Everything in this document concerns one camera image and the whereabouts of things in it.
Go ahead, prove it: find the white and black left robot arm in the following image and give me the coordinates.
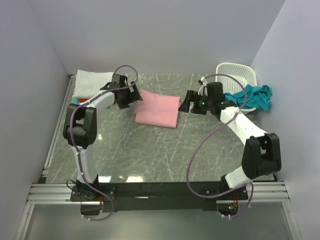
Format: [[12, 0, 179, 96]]
[[63, 73, 143, 201]]

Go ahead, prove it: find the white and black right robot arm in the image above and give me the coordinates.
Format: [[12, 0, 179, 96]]
[[178, 82, 282, 200]]

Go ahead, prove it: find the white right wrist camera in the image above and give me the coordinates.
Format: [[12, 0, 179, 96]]
[[198, 76, 208, 96]]

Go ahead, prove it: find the pink t shirt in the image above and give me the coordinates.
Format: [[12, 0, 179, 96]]
[[134, 90, 181, 129]]

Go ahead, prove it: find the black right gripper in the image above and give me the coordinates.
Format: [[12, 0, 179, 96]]
[[178, 90, 213, 116]]

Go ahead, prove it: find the teal folded t shirt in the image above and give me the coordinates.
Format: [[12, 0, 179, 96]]
[[71, 98, 80, 105]]

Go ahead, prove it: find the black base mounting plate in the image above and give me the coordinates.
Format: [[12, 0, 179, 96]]
[[70, 182, 249, 215]]

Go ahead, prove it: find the teal crumpled t shirt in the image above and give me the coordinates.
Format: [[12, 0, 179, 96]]
[[224, 84, 273, 112]]

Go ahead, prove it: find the white folded t shirt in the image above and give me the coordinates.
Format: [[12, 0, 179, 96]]
[[72, 69, 114, 99]]

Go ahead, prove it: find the white plastic laundry basket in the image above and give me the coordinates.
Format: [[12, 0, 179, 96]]
[[215, 62, 258, 115]]

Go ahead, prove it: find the orange folded t shirt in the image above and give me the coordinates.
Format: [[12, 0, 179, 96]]
[[78, 98, 88, 103]]

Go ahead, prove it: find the aluminium extrusion frame rail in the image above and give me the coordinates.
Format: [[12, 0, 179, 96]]
[[14, 74, 301, 240]]

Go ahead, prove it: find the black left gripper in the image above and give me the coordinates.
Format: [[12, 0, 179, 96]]
[[117, 82, 143, 110]]

